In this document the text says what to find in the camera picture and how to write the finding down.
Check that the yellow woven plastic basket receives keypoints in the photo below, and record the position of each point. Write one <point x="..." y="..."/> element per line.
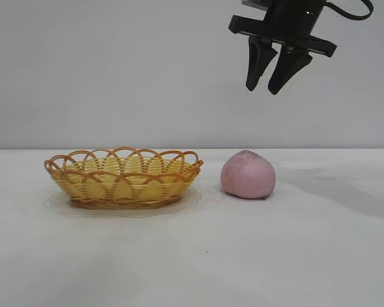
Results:
<point x="124" y="188"/>

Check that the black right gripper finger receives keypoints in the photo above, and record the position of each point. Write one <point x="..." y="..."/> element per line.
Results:
<point x="257" y="62"/>
<point x="289" y="68"/>

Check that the pink peach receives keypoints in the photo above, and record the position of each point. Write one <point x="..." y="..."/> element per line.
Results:
<point x="248" y="174"/>

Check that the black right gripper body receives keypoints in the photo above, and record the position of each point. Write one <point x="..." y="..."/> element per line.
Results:
<point x="291" y="22"/>

